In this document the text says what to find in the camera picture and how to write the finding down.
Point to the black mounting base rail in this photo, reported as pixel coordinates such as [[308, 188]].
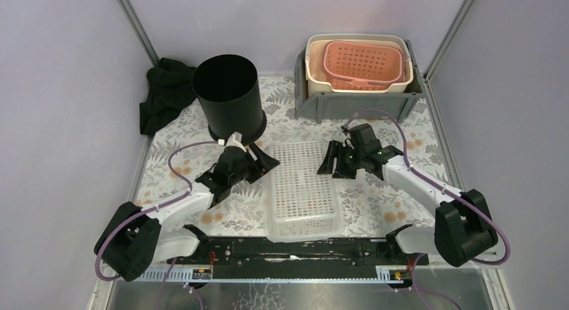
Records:
[[334, 258]]

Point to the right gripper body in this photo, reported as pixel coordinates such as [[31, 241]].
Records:
[[358, 154]]

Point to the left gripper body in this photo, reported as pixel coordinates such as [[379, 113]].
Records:
[[251, 164]]

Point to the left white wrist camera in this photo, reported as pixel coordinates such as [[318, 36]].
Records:
[[234, 140]]

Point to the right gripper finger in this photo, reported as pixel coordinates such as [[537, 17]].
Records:
[[330, 158], [344, 168]]

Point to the pink perforated basket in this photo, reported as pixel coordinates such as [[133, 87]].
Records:
[[362, 67]]

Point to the cream plastic tub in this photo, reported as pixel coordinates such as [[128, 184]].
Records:
[[317, 81]]

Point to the large black cylindrical container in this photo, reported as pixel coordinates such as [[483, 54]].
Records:
[[228, 91]]

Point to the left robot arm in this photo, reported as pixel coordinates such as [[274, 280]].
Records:
[[137, 237]]

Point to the grey plastic crate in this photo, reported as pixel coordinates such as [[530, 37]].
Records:
[[333, 105]]

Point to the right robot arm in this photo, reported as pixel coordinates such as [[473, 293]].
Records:
[[463, 227]]

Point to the black cloth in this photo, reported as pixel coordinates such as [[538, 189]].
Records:
[[170, 91]]

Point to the white perforated plastic basket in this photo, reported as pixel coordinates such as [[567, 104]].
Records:
[[299, 204]]

